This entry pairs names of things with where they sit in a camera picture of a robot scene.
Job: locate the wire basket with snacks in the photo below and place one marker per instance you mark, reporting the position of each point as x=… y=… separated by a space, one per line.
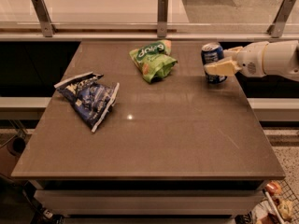
x=279 y=205

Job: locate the blue pepsi can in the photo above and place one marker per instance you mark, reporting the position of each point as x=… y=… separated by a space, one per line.
x=210 y=53

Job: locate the glass railing panel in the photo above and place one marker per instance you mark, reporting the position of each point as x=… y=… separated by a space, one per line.
x=217 y=16

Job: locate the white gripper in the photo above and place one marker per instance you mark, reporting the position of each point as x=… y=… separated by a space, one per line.
x=249 y=61

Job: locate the green chip bag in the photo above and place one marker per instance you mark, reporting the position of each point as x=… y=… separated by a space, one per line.
x=154 y=60

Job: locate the metal railing bracket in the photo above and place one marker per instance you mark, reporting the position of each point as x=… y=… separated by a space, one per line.
x=276 y=28
x=47 y=28
x=162 y=16

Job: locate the blue chip bag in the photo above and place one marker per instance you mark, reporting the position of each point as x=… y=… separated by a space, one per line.
x=90 y=99

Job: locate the left metal railing bracket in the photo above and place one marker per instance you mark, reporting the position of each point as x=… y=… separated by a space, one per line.
x=47 y=28

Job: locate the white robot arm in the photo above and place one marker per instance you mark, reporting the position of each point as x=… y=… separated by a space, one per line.
x=281 y=59

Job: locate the right metal railing bracket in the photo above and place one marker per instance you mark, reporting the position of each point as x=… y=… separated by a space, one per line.
x=276 y=28

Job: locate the middle metal railing bracket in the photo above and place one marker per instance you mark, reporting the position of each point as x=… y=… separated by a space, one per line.
x=162 y=16

